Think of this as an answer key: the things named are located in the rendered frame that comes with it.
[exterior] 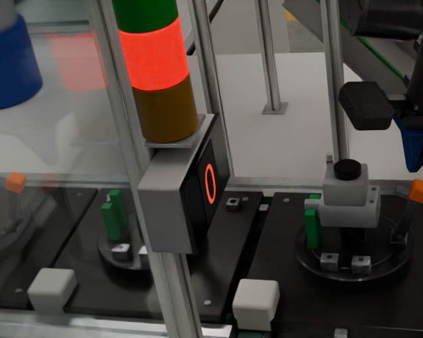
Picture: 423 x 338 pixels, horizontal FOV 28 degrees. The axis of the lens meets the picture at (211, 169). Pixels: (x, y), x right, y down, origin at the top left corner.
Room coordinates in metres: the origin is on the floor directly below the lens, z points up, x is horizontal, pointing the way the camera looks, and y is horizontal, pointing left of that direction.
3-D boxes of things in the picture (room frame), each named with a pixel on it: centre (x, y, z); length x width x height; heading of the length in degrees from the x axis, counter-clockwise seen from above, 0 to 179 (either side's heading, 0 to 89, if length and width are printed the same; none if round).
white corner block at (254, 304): (0.71, -0.02, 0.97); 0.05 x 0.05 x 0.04; 70
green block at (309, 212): (0.77, -0.10, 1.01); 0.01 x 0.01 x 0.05; 70
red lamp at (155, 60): (0.63, 0.03, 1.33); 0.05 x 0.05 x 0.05
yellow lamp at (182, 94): (0.63, 0.03, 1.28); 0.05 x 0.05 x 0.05
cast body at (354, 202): (0.77, -0.14, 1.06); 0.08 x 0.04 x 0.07; 70
